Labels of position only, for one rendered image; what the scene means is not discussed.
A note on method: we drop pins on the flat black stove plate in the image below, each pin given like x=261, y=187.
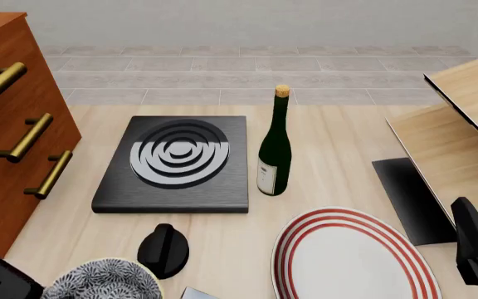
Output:
x=172, y=193

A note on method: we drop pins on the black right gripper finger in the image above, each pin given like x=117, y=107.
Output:
x=473, y=227

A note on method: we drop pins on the pale wooden shelf rack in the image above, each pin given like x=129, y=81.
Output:
x=450, y=140

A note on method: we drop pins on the black and white patterned bowl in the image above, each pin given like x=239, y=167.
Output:
x=102, y=280

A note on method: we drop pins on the round black stove knob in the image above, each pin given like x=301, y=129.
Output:
x=163, y=249

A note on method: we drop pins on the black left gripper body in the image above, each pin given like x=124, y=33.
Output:
x=2, y=280

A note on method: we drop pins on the wooden cabinet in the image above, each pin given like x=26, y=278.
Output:
x=6, y=102

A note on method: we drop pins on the grey flat object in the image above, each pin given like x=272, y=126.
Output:
x=199, y=294

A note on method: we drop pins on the dark green wine bottle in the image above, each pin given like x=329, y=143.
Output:
x=275, y=143

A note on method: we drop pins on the white plate with red rings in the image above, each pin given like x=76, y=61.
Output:
x=347, y=261

